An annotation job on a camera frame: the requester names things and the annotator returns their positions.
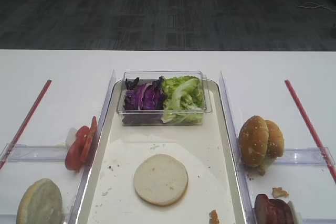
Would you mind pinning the bun slice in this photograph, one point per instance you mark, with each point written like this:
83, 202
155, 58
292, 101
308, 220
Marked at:
160, 180
41, 203

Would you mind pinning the green lettuce leaves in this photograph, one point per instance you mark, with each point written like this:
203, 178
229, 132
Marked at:
182, 93

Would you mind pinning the tomato slice rear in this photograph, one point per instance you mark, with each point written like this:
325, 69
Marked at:
88, 140

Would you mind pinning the tomato slice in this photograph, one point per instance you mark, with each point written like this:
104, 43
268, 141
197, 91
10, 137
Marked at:
88, 140
72, 160

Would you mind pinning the tomato slice front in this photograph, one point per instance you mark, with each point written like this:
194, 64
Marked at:
72, 160

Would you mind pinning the meat patty outer slice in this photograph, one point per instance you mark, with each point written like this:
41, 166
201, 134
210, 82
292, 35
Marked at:
261, 208

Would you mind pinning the meat patty slice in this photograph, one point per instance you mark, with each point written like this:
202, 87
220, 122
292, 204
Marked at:
288, 213
277, 214
261, 208

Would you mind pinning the meat patty middle slice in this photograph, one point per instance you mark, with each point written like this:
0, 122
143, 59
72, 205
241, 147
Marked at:
277, 214

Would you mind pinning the meat patty inner slice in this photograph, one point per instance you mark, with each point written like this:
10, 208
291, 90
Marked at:
288, 213

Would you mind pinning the white pusher block at patties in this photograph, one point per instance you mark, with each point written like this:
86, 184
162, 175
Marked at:
297, 218

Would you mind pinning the clear plastic salad container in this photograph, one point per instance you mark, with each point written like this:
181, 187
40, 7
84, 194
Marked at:
153, 117

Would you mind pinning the purple cabbage leaves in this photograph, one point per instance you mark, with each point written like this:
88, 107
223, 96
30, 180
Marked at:
148, 96

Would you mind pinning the sesame bun top front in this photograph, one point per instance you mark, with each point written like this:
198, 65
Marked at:
253, 139

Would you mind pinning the sesame bun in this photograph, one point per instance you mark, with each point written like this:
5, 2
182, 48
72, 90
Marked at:
275, 146
253, 139

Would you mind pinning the white metal serving tray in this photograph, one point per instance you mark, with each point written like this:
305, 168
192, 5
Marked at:
203, 149

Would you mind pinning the sesame bun top rear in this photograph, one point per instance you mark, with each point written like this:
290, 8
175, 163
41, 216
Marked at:
275, 146

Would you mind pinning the fried crumb on tray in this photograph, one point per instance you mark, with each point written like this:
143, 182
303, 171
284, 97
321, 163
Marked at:
213, 217

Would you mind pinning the fried crumb on table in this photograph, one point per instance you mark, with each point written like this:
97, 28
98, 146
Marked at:
278, 192

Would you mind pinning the bun bottom slice in rack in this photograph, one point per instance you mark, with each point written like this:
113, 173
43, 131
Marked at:
41, 203

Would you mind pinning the right red divider strip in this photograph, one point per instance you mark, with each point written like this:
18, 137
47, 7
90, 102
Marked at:
309, 127

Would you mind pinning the red divider strip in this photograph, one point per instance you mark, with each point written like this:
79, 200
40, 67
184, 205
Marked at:
309, 127
26, 120

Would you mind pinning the left red divider strip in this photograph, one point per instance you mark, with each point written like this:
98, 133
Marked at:
26, 120

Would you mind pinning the clear rail along tray right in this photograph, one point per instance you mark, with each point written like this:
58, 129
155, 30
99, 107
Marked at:
240, 173

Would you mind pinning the clear rail along tray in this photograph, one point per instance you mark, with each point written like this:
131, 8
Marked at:
240, 173
73, 215

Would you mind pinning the clear cross rail at buns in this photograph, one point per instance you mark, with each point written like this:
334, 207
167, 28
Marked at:
303, 156

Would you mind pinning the clear rail along tray left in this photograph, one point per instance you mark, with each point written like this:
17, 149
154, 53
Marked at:
73, 215

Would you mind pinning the clear cross rail left side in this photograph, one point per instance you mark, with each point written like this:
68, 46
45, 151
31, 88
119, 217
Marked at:
29, 153

